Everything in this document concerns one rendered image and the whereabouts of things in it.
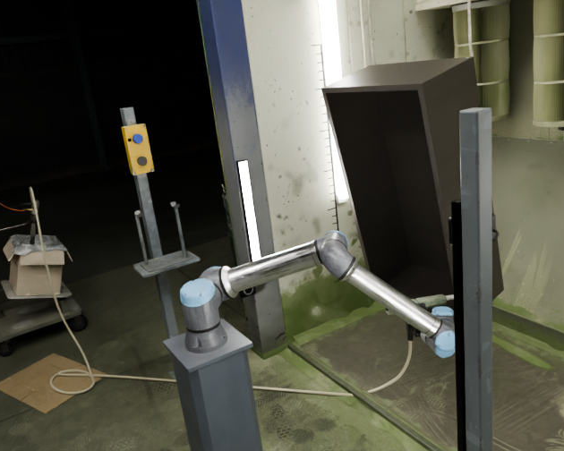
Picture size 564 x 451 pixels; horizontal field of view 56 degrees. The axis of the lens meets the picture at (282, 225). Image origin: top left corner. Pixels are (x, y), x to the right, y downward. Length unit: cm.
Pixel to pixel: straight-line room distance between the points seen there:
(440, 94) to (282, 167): 120
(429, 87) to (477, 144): 107
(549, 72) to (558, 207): 82
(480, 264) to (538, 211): 238
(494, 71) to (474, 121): 244
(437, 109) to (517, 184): 159
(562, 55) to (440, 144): 114
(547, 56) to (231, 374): 231
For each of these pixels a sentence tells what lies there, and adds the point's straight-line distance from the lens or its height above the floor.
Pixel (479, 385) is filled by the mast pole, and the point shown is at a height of 98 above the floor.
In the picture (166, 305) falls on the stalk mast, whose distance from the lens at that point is 327.
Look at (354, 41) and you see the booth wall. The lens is 347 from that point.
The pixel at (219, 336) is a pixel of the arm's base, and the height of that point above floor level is 69.
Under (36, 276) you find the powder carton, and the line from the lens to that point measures 424.
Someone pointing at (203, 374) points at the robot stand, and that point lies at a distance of 234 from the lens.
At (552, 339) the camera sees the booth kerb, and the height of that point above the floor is 10.
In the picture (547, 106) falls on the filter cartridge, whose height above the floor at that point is 137.
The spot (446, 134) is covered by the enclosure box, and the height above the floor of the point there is 141.
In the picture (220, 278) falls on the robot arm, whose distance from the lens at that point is 242.
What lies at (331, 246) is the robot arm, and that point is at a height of 104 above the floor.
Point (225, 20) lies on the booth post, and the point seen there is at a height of 202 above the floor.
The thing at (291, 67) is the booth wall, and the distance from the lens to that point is 319.
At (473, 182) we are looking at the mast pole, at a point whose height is 149.
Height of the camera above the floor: 179
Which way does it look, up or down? 17 degrees down
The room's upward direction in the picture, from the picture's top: 7 degrees counter-clockwise
